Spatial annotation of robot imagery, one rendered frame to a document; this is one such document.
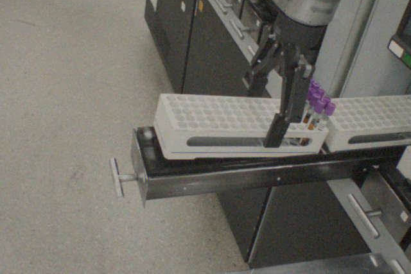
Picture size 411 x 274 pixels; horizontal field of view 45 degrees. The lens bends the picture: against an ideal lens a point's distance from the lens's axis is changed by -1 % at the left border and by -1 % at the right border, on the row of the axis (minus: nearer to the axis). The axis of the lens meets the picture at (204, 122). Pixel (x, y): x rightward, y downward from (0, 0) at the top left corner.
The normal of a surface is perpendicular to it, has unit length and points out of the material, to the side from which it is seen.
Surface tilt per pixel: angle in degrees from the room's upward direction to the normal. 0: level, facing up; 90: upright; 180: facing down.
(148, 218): 0
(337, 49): 90
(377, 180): 90
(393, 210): 90
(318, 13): 90
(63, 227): 0
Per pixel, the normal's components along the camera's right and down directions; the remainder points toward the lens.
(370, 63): -0.95, 0.06
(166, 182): 0.28, 0.61
